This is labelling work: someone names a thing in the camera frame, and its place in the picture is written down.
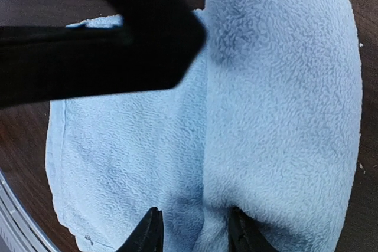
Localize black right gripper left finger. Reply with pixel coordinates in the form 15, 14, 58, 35
116, 207, 164, 252

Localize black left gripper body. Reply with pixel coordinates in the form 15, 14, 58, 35
1, 0, 206, 108

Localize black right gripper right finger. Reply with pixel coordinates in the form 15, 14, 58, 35
229, 207, 278, 252

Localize light blue towel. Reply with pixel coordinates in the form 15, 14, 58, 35
45, 0, 363, 251

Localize front aluminium rail panel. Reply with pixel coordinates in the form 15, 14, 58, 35
1, 174, 60, 252

